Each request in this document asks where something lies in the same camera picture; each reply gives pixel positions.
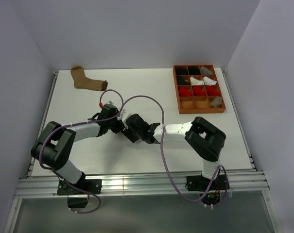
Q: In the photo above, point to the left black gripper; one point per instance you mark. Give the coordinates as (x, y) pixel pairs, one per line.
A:
(117, 130)

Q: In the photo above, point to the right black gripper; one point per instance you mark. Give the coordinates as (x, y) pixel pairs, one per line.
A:
(127, 133)

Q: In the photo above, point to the brown sock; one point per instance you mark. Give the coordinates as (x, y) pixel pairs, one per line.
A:
(81, 81)

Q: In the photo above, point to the tan sock with red cuff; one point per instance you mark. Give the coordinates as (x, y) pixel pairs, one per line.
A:
(216, 102)

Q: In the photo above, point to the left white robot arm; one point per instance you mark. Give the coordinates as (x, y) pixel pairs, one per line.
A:
(54, 145)

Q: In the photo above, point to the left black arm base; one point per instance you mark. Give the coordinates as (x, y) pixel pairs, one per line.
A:
(78, 195)

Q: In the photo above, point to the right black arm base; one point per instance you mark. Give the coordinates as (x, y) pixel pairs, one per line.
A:
(200, 183)

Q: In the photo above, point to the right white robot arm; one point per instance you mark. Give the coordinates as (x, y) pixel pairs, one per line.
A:
(206, 139)

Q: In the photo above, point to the red rolled sock left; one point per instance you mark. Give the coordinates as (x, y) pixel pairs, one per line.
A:
(184, 92)

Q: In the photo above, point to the red rolled sock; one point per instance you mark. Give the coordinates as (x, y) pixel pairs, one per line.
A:
(198, 91)
(211, 91)
(184, 92)

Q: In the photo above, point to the black rolled sock middle-left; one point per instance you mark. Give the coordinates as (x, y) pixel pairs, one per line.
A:
(182, 81)

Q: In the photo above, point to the red rolled sock middle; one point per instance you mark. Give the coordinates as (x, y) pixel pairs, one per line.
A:
(198, 91)

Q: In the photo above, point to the black rolled sock back-left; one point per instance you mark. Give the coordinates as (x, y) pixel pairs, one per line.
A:
(181, 71)

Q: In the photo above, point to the orange compartment organizer box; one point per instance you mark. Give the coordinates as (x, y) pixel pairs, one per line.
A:
(197, 104)

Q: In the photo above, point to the white rolled sock middle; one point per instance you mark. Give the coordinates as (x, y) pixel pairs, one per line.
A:
(195, 81)

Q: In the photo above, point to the white rolled sock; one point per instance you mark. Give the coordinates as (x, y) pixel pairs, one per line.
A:
(209, 81)
(195, 81)

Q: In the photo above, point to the black rolled sock back-middle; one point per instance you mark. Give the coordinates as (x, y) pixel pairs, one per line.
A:
(193, 70)

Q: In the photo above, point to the red rolled sock right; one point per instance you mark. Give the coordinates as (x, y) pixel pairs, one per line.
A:
(211, 91)

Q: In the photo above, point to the white rolled sock right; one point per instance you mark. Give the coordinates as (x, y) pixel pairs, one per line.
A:
(209, 81)

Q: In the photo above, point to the grey rolled sock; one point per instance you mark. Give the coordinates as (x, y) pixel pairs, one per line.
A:
(206, 71)

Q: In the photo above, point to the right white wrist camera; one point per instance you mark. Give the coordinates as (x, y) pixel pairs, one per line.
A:
(124, 115)

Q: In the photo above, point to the aluminium frame rail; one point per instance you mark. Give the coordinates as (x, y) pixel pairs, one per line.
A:
(135, 185)

